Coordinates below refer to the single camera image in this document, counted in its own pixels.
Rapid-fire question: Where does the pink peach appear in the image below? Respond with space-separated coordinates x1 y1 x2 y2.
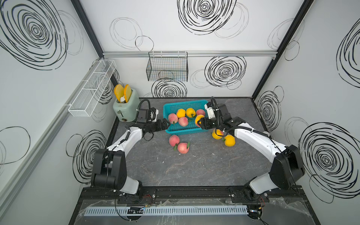
168 113 179 124
196 109 206 116
178 117 188 127
169 135 180 147
174 142 190 154

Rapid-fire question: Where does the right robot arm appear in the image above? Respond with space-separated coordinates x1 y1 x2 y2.
197 100 305 202

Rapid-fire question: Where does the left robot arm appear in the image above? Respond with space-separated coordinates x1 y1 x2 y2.
91 107 170 199

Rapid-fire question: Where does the teal plastic basket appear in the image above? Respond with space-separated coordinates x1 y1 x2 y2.
163 99 210 135

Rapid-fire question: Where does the yellow peach with red blush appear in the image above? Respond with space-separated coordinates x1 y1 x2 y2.
212 129 224 140

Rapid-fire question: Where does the mint green toaster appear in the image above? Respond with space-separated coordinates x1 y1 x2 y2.
112 89 140 122

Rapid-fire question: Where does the right yellow toast slice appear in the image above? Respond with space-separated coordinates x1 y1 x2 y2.
124 84 132 103

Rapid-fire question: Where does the yellow toast slice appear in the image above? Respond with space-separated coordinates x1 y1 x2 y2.
124 84 132 103
114 84 125 103

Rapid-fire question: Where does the left yellow toast slice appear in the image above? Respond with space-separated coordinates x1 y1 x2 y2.
114 84 125 103

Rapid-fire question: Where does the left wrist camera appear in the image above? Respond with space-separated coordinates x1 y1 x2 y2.
149 107 159 122

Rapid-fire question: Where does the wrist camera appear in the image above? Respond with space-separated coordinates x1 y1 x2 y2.
149 107 159 122
204 102 216 119

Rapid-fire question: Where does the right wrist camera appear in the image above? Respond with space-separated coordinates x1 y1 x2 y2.
204 102 216 119

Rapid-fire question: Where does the black wire wall basket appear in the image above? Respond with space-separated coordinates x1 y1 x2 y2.
146 51 188 82

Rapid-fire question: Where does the white wire wall shelf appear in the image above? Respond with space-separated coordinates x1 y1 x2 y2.
68 59 116 117

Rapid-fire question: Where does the white slotted cable duct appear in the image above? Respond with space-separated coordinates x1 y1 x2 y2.
83 205 249 217

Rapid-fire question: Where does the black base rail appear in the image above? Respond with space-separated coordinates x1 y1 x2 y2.
76 186 308 205

